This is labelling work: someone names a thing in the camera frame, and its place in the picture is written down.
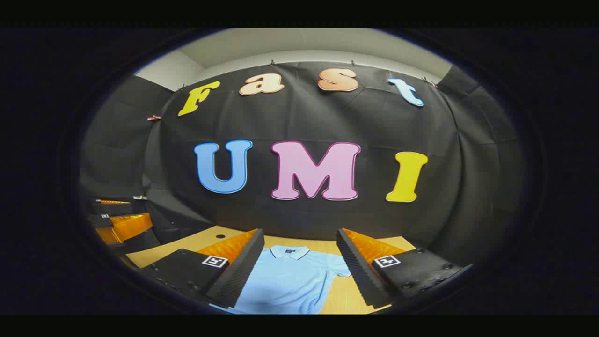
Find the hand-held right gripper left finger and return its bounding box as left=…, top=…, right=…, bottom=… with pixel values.
left=139, top=228, right=265, bottom=310

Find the light blue T-shirt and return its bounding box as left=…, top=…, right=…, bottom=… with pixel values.
left=211, top=245, right=351, bottom=315

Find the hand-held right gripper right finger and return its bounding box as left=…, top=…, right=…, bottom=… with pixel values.
left=336, top=228, right=473, bottom=309

